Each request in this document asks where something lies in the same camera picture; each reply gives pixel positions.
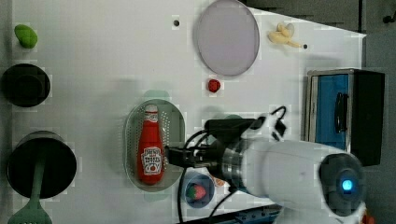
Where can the small black cup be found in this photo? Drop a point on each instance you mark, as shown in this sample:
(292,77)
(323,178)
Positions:
(25,85)

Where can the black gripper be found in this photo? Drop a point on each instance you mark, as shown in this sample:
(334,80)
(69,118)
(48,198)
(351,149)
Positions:
(228,136)

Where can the small green bowl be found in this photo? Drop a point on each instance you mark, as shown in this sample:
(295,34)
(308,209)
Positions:
(233,116)

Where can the large black utensil holder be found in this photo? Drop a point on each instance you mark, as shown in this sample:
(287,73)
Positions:
(58,162)

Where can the blue bowl with strawberry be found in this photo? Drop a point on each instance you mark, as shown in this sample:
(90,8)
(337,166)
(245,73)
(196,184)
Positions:
(198,190)

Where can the orange slice toy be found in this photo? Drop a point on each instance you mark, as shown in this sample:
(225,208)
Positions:
(218,182)

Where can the green spatula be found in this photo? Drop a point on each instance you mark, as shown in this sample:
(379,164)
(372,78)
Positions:
(33,212)

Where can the red toy strawberry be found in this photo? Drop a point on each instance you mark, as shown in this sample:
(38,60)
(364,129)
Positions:
(213,85)

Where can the red felt ketchup bottle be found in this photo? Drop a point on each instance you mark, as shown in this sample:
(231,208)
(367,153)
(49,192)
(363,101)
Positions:
(150,148)

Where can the peeled toy banana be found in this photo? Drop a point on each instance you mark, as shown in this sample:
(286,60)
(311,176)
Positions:
(283,35)

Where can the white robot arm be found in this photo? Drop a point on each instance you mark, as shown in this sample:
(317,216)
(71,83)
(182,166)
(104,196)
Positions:
(313,183)

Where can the grey round plate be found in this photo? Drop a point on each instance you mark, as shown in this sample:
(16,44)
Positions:
(228,37)

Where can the green oval strainer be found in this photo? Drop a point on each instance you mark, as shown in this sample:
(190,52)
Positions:
(172,133)

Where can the green toy vegetable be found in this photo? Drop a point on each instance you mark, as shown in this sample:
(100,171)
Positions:
(26,36)

